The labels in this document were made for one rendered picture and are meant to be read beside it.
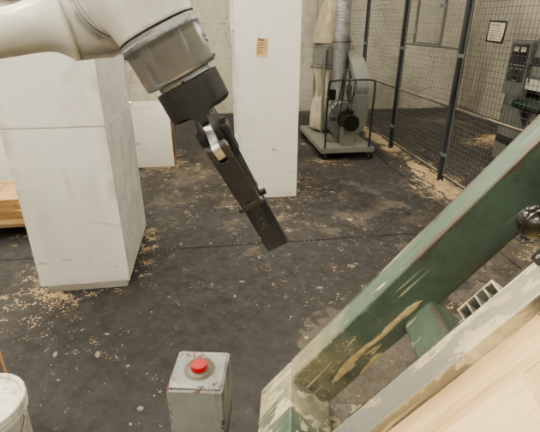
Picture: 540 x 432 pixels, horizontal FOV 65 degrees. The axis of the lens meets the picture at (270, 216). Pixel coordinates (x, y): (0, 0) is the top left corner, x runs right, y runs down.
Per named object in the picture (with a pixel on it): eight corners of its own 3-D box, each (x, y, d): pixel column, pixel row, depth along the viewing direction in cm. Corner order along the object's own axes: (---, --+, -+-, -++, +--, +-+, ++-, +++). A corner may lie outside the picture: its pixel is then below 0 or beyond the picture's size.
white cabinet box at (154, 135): (131, 157, 559) (123, 101, 529) (177, 155, 566) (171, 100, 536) (126, 168, 518) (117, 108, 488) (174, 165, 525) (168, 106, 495)
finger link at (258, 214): (253, 189, 53) (254, 198, 50) (271, 222, 55) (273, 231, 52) (242, 195, 53) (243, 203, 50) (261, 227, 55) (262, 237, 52)
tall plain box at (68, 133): (76, 234, 357) (27, 1, 284) (149, 230, 364) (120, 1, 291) (39, 297, 276) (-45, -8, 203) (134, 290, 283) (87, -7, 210)
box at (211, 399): (185, 405, 106) (179, 349, 99) (233, 407, 106) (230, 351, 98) (173, 448, 96) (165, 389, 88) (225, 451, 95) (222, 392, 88)
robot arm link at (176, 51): (196, 12, 50) (221, 60, 52) (130, 50, 51) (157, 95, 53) (190, 6, 41) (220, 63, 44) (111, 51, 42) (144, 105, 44)
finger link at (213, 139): (211, 105, 49) (208, 111, 44) (232, 146, 50) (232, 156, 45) (192, 116, 49) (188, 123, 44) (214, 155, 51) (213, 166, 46)
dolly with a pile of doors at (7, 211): (-2, 211, 401) (-10, 180, 388) (57, 207, 407) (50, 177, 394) (-34, 241, 345) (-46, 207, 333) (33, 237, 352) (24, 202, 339)
